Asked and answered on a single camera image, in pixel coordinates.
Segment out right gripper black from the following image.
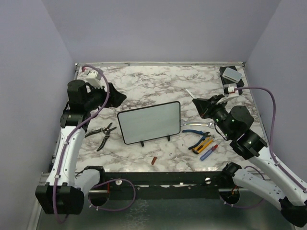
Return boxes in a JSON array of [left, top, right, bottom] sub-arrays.
[[193, 93, 233, 138]]

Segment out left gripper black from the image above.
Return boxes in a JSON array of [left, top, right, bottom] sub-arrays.
[[85, 81, 128, 110]]

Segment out white whiteboard marker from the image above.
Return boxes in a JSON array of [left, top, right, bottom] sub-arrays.
[[185, 88, 196, 99]]

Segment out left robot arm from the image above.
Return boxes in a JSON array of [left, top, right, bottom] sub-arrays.
[[35, 80, 127, 215]]

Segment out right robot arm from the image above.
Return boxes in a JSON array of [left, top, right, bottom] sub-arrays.
[[192, 94, 307, 228]]

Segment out small black-framed whiteboard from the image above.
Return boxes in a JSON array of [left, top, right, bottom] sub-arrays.
[[117, 101, 181, 146]]

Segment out silver combination wrench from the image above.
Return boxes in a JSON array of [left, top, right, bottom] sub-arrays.
[[180, 119, 214, 129]]

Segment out black flat box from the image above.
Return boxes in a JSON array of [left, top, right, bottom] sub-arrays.
[[219, 66, 245, 94]]

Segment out yellow utility knife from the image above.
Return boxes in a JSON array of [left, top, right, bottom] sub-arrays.
[[192, 138, 214, 154]]

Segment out white small box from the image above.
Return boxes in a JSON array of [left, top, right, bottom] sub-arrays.
[[222, 67, 242, 83]]

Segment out blue red screwdriver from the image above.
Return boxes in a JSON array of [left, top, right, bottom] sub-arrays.
[[200, 145, 218, 161]]

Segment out blue handled pliers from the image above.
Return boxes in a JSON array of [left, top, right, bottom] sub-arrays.
[[182, 129, 212, 150]]

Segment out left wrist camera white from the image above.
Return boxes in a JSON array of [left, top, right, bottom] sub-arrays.
[[85, 70, 103, 89]]

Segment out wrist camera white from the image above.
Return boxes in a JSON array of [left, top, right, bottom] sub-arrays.
[[217, 83, 239, 104], [85, 70, 103, 89]]

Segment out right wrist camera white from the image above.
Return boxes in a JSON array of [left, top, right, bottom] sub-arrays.
[[217, 83, 239, 104]]

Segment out black wire stripper pliers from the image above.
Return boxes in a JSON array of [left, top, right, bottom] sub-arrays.
[[83, 122, 117, 152]]

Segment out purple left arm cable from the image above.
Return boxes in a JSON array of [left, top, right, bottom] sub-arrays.
[[52, 66, 111, 225]]

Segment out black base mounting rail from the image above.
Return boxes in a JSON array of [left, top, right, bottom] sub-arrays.
[[47, 165, 250, 201]]

